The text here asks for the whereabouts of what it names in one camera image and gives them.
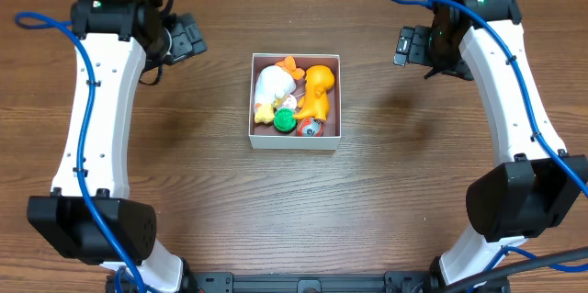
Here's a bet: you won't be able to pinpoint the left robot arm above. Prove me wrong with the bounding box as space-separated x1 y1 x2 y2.
15 0 205 292

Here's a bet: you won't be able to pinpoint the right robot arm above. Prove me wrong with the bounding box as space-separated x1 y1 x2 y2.
391 0 587 292

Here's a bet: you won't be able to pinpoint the right blue cable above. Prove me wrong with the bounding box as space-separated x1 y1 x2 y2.
380 0 588 274

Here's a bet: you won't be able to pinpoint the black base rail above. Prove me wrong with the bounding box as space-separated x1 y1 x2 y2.
180 271 440 293

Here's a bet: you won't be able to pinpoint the white round rattle drum toy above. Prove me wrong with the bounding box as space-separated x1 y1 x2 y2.
277 95 303 111

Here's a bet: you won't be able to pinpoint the thick black cable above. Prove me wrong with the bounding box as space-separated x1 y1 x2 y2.
440 245 588 293

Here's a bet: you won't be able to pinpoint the green round cap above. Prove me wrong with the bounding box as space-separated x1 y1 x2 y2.
274 107 298 133

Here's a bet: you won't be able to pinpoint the white plush duck toy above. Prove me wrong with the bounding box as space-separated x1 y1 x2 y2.
254 56 305 124

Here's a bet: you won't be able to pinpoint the white cardboard box pink inside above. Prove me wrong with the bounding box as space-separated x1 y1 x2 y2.
249 53 342 151

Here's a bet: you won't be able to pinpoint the orange dinosaur toy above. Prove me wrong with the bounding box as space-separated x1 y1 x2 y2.
293 65 335 121

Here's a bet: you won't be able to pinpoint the red ball toy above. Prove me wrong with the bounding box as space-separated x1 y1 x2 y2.
296 117 323 137

